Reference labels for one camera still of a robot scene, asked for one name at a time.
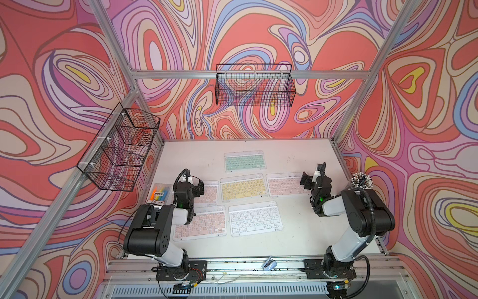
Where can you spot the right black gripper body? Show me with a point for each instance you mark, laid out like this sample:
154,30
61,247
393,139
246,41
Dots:
310,185

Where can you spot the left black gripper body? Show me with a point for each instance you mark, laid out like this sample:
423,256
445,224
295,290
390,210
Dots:
195,193

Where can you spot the pink keyboard front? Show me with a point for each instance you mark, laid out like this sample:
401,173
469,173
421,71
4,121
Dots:
208,222

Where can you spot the pink keyboard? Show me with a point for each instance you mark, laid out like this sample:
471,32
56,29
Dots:
210,196
208,222
285,184

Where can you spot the yellow keyboard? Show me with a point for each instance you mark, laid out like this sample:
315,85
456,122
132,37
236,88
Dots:
243,187

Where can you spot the white keyboard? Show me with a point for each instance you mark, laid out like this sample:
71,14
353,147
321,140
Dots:
256,218

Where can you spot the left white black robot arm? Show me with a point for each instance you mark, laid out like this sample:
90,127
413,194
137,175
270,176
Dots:
150,233

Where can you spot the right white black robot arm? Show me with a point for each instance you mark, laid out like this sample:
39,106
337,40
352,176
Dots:
367,215

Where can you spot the pink keyboard left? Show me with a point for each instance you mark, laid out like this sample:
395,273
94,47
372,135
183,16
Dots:
210,196

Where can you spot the colourful marker pack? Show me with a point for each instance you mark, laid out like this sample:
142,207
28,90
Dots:
161,194

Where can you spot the metal cup with pencils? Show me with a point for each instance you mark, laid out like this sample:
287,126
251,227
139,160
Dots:
361,180

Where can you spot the pink keyboard right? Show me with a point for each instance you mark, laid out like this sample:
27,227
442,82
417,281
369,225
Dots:
285,184

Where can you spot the green keyboard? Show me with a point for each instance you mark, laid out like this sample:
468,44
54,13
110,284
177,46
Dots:
245,160

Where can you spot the blue white binder clip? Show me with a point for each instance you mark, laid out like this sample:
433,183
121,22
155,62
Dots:
269,265

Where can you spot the black wire basket left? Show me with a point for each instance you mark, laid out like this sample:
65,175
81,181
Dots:
114,160

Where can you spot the black wire basket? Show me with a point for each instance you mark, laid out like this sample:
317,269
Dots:
114,160
254,85

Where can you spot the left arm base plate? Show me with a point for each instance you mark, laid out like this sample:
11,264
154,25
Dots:
191,271

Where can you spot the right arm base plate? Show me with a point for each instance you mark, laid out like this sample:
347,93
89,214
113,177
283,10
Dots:
320,269

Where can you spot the black wire basket back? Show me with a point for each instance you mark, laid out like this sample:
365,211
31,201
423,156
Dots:
254,85

